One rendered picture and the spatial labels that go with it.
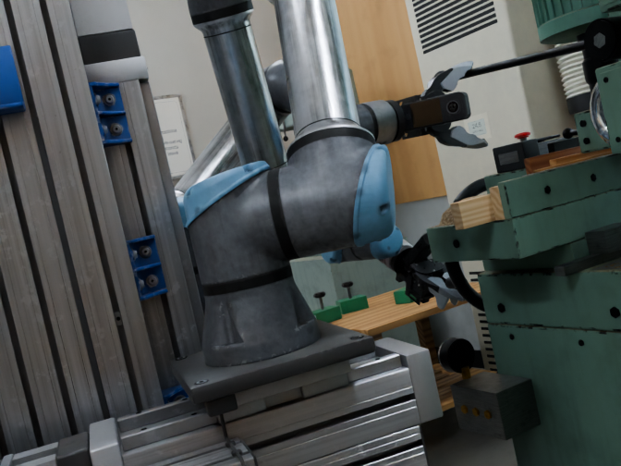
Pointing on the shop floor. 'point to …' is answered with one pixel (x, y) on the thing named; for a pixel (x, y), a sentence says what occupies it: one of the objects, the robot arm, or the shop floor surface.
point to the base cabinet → (566, 392)
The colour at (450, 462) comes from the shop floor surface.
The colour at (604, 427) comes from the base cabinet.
